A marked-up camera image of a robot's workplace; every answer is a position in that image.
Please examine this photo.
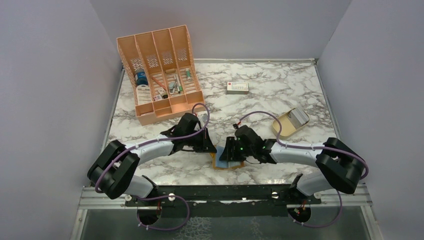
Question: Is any red pencil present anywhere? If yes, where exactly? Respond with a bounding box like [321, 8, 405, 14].
[151, 76, 168, 91]

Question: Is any blue tape roll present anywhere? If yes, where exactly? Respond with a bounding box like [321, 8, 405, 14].
[134, 70, 149, 86]

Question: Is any purple cable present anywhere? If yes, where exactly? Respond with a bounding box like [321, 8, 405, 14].
[94, 102, 211, 194]
[233, 110, 370, 181]

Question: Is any yellow leather card holder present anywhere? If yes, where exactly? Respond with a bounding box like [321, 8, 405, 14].
[210, 145, 245, 170]

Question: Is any green white marker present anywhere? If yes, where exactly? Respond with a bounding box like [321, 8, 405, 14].
[185, 68, 192, 81]

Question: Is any aluminium frame rail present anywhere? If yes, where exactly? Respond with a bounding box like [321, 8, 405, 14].
[78, 184, 373, 210]

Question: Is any metal binder clip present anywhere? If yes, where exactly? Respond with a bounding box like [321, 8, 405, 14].
[168, 80, 180, 95]

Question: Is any black mounting base bar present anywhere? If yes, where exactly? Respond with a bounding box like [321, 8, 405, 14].
[124, 176, 321, 218]

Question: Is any peach plastic desk organizer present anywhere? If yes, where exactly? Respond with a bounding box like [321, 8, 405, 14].
[116, 25, 205, 126]

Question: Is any stack of grey cards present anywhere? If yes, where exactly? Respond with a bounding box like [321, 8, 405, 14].
[287, 107, 310, 129]

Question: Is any beige oval tray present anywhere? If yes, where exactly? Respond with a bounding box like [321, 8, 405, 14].
[277, 108, 310, 139]

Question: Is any white small card box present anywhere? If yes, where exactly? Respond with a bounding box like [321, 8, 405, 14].
[226, 82, 249, 95]

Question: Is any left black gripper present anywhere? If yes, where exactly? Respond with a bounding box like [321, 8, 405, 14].
[184, 127, 217, 153]

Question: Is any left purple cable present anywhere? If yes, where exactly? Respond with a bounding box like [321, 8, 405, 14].
[94, 102, 211, 194]

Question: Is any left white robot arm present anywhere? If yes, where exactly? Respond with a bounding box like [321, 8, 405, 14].
[87, 112, 217, 206]

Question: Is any small brown eraser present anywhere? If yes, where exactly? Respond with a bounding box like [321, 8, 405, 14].
[165, 68, 176, 74]

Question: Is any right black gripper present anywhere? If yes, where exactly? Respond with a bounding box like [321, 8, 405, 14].
[220, 136, 255, 161]

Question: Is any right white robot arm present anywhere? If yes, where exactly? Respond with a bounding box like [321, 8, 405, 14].
[214, 125, 368, 204]

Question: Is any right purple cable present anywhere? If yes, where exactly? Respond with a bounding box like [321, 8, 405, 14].
[233, 110, 370, 181]

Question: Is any white label sheet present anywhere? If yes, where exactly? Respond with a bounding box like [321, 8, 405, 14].
[135, 84, 152, 106]

